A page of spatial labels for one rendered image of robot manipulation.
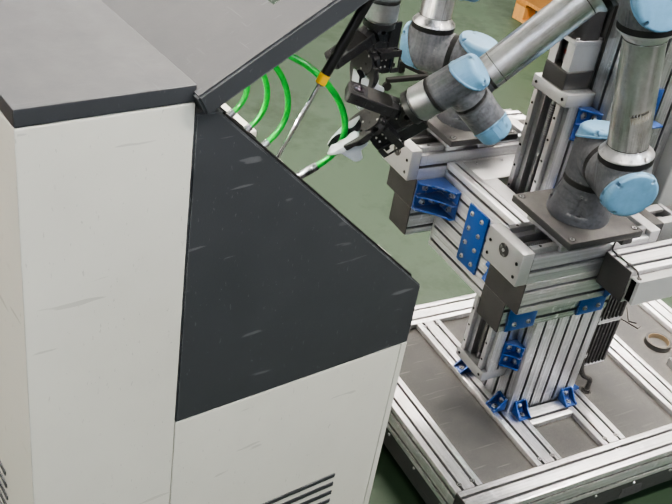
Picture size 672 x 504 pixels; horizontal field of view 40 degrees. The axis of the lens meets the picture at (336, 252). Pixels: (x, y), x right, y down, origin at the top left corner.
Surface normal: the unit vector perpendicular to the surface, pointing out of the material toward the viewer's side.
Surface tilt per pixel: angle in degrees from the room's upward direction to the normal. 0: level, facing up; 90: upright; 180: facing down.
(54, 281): 90
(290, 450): 90
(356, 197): 0
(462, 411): 0
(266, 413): 90
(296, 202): 90
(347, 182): 0
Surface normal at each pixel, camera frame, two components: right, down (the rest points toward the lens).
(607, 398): 0.15, -0.82
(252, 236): 0.56, 0.52
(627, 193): 0.15, 0.67
